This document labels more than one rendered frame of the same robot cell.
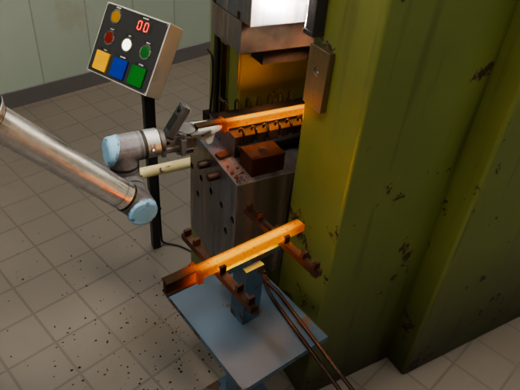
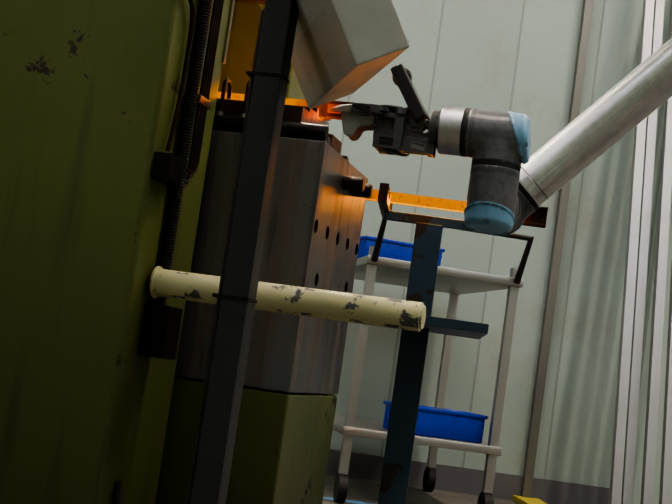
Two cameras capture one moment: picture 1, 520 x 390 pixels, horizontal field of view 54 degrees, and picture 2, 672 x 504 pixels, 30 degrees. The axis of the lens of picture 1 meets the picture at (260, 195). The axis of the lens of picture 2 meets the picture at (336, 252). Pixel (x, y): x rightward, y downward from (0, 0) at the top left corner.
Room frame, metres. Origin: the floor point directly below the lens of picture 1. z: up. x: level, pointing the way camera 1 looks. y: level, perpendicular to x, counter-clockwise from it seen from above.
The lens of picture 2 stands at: (3.08, 1.86, 0.53)
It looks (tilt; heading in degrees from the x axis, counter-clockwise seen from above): 5 degrees up; 226
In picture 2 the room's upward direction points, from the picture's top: 8 degrees clockwise
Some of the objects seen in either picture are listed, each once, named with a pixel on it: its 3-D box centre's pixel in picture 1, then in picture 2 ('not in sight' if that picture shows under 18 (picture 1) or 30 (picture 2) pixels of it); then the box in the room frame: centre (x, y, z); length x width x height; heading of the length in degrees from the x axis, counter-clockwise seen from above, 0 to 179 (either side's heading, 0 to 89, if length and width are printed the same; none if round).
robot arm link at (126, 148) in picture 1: (124, 148); (496, 137); (1.31, 0.42, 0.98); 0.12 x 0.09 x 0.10; 122
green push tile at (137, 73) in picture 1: (137, 76); not in sight; (1.78, 0.50, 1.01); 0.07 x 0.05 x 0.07; 57
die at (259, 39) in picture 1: (285, 21); not in sight; (1.62, -0.03, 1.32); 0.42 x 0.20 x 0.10; 122
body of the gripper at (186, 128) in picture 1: (176, 139); (406, 130); (1.40, 0.28, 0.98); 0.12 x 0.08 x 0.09; 122
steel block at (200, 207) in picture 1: (278, 189); (193, 259); (1.58, -0.07, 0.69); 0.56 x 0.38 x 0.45; 122
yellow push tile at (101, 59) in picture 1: (102, 61); not in sight; (1.89, 0.67, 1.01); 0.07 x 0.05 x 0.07; 57
